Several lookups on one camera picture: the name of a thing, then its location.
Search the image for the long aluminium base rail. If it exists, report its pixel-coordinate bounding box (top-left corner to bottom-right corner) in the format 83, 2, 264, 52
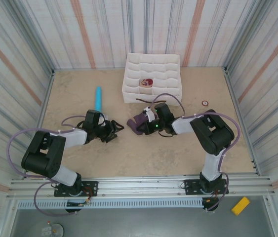
6, 172, 277, 200

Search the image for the white fabric organizer box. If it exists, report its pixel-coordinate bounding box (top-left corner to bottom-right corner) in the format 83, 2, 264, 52
121, 52, 183, 107

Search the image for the red item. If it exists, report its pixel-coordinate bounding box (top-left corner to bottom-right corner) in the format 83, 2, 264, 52
139, 78, 155, 89

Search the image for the yellow block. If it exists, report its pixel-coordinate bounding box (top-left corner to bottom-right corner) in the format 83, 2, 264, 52
231, 197, 251, 216

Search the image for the grey round metal disc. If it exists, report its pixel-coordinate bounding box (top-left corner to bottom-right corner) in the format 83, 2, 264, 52
40, 220, 65, 237

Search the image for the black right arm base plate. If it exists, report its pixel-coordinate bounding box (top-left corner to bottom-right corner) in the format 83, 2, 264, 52
183, 179, 229, 198

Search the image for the grey slotted cable duct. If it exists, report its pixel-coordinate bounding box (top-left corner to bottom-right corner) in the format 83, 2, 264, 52
17, 198, 205, 210

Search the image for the dark purple sock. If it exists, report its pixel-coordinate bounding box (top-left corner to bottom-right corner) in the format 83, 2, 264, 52
126, 113, 149, 136

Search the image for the teal cylinder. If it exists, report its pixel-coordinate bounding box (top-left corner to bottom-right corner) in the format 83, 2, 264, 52
94, 86, 104, 112

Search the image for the brown strap handle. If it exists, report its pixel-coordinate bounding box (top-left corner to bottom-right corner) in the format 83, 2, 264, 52
135, 98, 167, 104

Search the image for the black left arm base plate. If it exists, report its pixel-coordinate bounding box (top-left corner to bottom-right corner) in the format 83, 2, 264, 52
54, 181, 99, 198

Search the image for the aluminium side rail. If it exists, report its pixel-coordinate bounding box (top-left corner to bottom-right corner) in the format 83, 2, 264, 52
21, 70, 55, 179
224, 67, 261, 176

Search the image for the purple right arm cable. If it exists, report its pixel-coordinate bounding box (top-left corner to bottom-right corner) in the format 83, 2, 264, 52
152, 93, 240, 212

